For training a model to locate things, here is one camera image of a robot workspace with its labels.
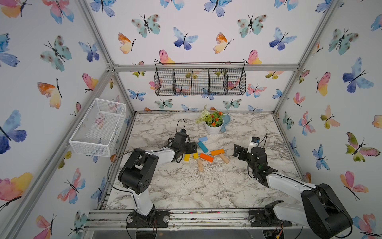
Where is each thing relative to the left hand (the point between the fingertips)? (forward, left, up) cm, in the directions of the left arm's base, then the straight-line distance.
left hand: (193, 145), depth 97 cm
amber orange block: (-4, -13, -4) cm, 14 cm away
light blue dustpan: (+25, -26, -3) cm, 36 cm away
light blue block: (+8, -6, -4) cm, 11 cm away
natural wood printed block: (-13, -4, -3) cm, 14 cm away
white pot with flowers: (+11, -13, +10) cm, 20 cm away
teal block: (+1, -6, -5) cm, 8 cm away
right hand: (-5, -29, +8) cm, 30 cm away
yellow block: (-7, +5, -3) cm, 9 cm away
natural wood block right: (-8, -19, -5) cm, 21 cm away
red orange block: (-7, -8, -4) cm, 11 cm away
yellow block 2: (-6, -1, -3) cm, 7 cm away
